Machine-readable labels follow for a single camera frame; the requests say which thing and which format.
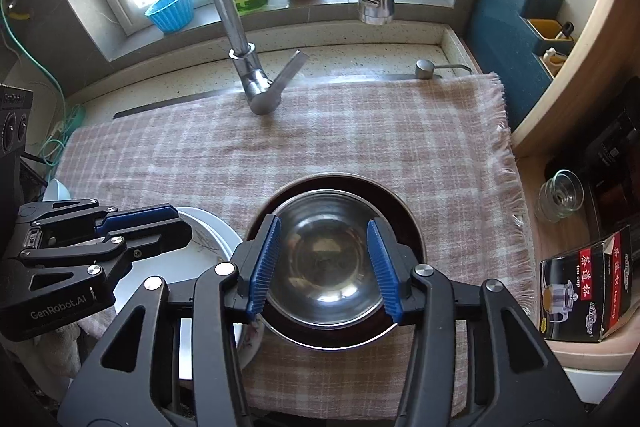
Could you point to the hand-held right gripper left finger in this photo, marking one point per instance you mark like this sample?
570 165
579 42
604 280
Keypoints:
262 267

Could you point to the small red steel-lined bowl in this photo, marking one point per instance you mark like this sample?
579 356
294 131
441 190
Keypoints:
330 257

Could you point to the white plate purple flower print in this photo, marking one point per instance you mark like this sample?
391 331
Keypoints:
231 252

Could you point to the dark box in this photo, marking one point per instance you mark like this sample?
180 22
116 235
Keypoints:
615 147

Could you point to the blue knife block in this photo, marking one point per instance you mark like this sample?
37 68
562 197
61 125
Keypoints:
500 47

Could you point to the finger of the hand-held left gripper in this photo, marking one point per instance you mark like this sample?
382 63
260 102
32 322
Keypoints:
107 249
145 219

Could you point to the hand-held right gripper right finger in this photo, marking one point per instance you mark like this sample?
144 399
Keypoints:
385 272

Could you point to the white plate grey sprig print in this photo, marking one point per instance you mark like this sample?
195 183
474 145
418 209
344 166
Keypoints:
160 267

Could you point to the light blue bowl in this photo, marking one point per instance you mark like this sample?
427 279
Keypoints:
57 192

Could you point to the black and red box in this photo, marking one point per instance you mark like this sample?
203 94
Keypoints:
580 292

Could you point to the person's left hand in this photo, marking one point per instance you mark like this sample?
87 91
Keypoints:
65 349

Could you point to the pink plaid cloth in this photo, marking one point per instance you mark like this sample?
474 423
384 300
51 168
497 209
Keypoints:
350 132

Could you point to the clear glass cup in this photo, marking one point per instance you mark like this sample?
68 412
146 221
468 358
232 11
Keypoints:
560 194

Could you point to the chrome faucet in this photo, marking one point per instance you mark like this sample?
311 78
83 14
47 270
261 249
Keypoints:
235 32

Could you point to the blue silicone cup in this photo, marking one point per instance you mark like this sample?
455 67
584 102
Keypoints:
170 9

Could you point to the large steel bowl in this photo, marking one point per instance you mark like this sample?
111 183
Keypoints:
340 182

